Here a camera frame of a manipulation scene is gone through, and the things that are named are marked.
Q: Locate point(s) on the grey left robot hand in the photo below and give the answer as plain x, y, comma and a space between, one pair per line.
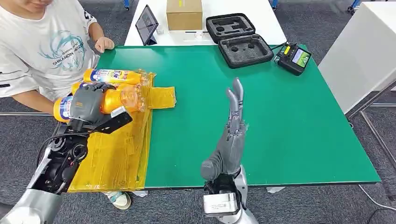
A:
86, 105

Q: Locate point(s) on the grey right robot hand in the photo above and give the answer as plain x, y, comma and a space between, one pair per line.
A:
229, 151

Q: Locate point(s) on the orange drink bottle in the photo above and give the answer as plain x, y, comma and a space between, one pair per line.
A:
114, 76
113, 102
79, 88

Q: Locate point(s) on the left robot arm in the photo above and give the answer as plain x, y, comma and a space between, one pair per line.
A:
58, 160

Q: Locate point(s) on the yellow plastic sheet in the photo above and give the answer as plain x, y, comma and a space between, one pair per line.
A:
117, 154

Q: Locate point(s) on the green table mat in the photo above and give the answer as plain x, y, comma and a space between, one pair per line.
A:
294, 123

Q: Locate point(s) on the black tablet on stand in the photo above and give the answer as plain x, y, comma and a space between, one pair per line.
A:
147, 24

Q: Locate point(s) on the person's white shoe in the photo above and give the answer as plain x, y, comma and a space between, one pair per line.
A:
120, 200

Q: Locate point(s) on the small clear cup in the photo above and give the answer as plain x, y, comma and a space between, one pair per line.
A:
159, 30

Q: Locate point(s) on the open black foam case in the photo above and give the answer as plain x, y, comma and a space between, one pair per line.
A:
240, 43

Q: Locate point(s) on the black remote controller with screen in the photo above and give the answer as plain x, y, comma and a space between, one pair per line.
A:
294, 59

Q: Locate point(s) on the brown cardboard box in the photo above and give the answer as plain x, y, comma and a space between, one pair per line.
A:
184, 15

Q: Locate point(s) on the large white table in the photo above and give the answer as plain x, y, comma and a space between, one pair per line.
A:
359, 55

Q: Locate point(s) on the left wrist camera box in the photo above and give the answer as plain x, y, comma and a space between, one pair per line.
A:
116, 122

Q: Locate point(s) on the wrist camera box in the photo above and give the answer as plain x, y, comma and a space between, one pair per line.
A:
116, 122
219, 204

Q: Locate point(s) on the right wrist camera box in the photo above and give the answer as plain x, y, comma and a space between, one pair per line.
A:
219, 204

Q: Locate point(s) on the white table bracket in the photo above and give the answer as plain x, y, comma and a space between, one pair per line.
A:
276, 189
140, 193

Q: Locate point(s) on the grey metal table frame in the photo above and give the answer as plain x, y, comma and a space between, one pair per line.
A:
376, 136

